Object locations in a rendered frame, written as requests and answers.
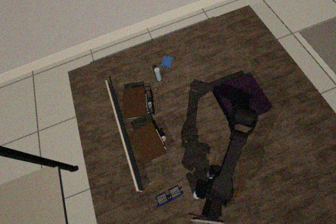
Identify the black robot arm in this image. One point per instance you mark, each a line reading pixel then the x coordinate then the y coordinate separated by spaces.
pixel 219 191

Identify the blue flat rectangular block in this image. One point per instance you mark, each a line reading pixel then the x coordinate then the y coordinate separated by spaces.
pixel 167 61

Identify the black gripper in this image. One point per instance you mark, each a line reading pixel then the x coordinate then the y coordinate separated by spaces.
pixel 212 170

